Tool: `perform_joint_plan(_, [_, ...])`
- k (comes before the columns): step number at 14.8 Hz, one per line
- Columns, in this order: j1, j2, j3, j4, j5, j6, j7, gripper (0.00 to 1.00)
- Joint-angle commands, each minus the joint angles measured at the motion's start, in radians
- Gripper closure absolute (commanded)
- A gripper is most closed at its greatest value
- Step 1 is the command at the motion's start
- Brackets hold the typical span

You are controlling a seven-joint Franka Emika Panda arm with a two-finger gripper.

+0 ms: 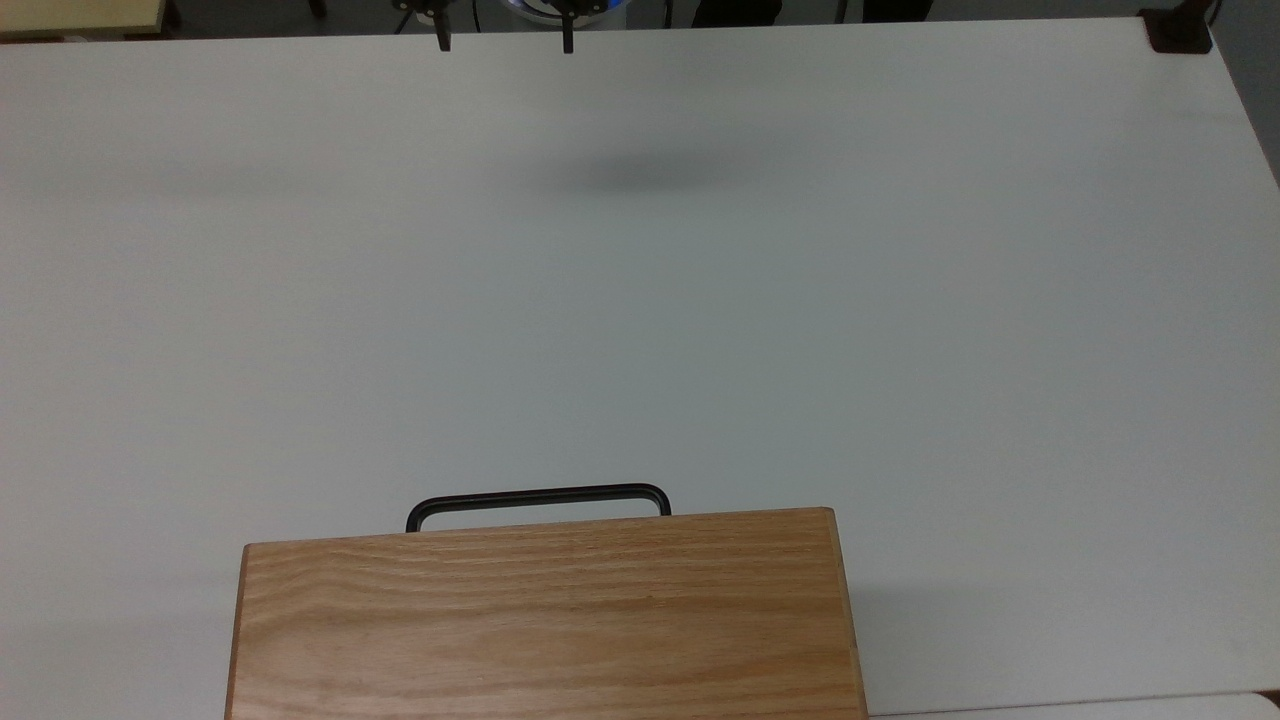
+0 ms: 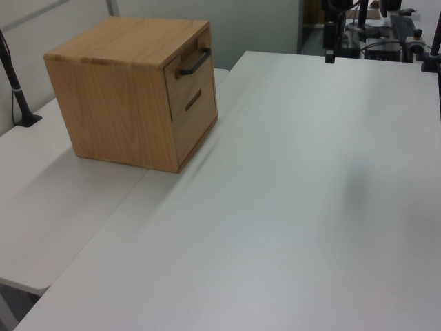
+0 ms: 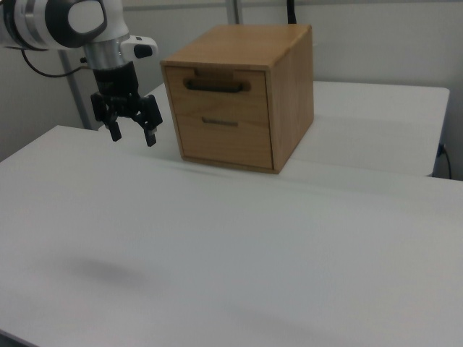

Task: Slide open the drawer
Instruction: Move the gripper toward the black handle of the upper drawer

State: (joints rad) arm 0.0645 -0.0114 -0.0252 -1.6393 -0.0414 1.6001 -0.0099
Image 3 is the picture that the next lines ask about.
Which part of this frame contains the wooden drawer with bar handle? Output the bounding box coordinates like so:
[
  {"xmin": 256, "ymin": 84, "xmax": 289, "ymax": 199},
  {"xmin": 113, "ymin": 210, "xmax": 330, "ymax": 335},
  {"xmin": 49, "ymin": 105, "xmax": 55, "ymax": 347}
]
[{"xmin": 164, "ymin": 67, "xmax": 271, "ymax": 127}]

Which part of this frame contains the grey slot drawer handle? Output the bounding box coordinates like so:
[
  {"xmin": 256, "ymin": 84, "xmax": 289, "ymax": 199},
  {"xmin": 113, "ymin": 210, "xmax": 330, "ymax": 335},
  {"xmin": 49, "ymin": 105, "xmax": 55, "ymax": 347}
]
[{"xmin": 201, "ymin": 116, "xmax": 239, "ymax": 129}]

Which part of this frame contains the black power cable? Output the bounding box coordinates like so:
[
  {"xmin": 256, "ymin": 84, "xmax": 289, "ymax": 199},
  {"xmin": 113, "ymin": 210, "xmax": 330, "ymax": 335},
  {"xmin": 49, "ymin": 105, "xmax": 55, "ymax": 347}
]
[{"xmin": 438, "ymin": 143, "xmax": 454, "ymax": 180}]

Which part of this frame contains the wooden drawer with slot handle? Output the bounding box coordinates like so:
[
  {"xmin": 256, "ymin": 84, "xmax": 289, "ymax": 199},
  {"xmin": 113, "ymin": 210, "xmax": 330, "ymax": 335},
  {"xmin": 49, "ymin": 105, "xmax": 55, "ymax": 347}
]
[{"xmin": 174, "ymin": 113, "xmax": 274, "ymax": 170}]

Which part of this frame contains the wooden drawer cabinet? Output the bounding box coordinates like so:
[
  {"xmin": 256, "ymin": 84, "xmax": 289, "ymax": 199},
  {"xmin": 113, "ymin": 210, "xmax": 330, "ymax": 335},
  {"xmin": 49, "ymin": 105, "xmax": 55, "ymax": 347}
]
[{"xmin": 160, "ymin": 24, "xmax": 315, "ymax": 175}]

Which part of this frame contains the grey metal frame post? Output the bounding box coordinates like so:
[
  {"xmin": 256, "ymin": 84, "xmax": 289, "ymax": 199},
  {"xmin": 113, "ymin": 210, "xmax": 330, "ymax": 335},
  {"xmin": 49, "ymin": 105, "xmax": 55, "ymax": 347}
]
[{"xmin": 57, "ymin": 50, "xmax": 92, "ymax": 131}]

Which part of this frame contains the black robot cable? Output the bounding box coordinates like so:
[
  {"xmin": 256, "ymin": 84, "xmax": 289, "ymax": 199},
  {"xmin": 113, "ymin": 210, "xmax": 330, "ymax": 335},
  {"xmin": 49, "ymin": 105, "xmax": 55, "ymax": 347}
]
[{"xmin": 20, "ymin": 48, "xmax": 88, "ymax": 78}]

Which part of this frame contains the black bar drawer handle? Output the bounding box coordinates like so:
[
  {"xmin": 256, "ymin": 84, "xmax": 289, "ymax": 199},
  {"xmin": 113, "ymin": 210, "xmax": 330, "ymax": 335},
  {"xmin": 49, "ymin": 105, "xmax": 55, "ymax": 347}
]
[{"xmin": 183, "ymin": 77, "xmax": 242, "ymax": 93}]

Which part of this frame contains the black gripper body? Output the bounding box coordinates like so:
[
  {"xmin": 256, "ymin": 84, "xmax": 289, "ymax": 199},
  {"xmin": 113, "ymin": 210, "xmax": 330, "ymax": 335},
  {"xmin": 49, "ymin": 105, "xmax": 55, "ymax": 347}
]
[{"xmin": 92, "ymin": 61, "xmax": 144, "ymax": 119}]

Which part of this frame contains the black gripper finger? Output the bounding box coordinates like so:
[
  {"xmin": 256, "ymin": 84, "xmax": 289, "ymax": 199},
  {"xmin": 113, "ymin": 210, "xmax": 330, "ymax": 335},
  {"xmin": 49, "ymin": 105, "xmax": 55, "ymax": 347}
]
[
  {"xmin": 132, "ymin": 94, "xmax": 163, "ymax": 147},
  {"xmin": 90, "ymin": 92, "xmax": 122, "ymax": 142}
]

